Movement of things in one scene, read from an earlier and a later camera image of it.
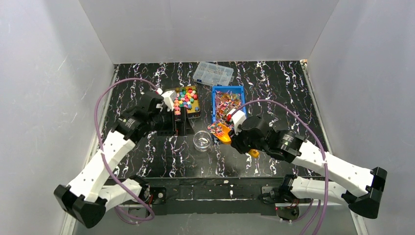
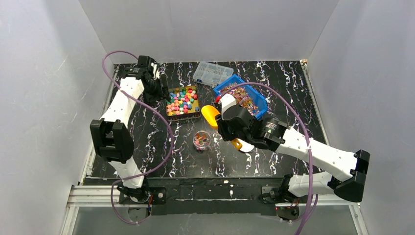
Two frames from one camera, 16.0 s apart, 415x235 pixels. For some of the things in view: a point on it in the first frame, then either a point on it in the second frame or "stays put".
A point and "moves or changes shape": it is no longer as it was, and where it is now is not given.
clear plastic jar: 202,140 stays put
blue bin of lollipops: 225,99 moves or changes shape
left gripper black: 176,122 -> 163,86
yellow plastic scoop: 222,134 -> 210,112
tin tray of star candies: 187,96 stays put
